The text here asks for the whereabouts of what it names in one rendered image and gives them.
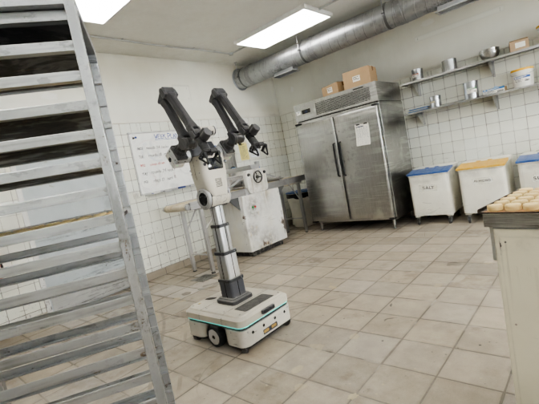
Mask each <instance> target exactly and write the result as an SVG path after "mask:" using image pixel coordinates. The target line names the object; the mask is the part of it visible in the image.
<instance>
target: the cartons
mask: <svg viewBox="0 0 539 404"><path fill-rule="evenodd" d="M342 79H343V81H342V82H335V83H332V84H331V85H328V86H326V87H324V88H322V95H323V97H325V96H328V95H332V94H334V93H338V92H340V91H345V90H347V89H350V88H353V87H357V86H360V85H363V84H365V83H370V82H373V81H378V79H377V74H376V69H375V67H373V66H369V65H366V66H364V67H360V68H357V69H354V70H352V71H348V72H345V73H342Z"/></svg>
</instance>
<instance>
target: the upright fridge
mask: <svg viewBox="0 0 539 404"><path fill-rule="evenodd" d="M401 100H402V99H401V94H400V89H399V83H391V82H382V81H373V82H370V83H365V84H363V85H360V86H357V87H353V88H350V89H347V90H345V91H340V92H338V93H334V94H332V95H328V96H325V97H322V98H319V99H315V100H312V101H309V102H307V103H302V104H299V105H297V106H294V113H295V118H296V122H297V123H298V124H296V125H295V127H296V130H297V134H298V142H299V147H300V152H301V157H302V165H303V170H304V174H305V179H306V187H307V191H308V197H309V201H310V209H311V214H312V218H313V223H320V226H321V228H322V229H321V230H324V229H323V223H325V222H343V221H361V220H392V224H393V225H394V227H393V228H397V227H396V220H397V219H399V218H400V217H402V216H404V215H406V214H408V213H409V212H410V214H411V218H414V216H413V215H414V212H413V210H414V208H413V203H412V198H411V189H410V184H409V179H408V178H407V176H406V175H407V174H408V173H409V172H411V171H412V165H411V156H410V150H409V145H408V139H407V129H406V124H405V118H404V113H403V103H402V101H401ZM365 122H367V123H368V125H369V131H370V138H371V144H367V145H362V146H357V143H356V134H355V125H356V124H361V123H365Z"/></svg>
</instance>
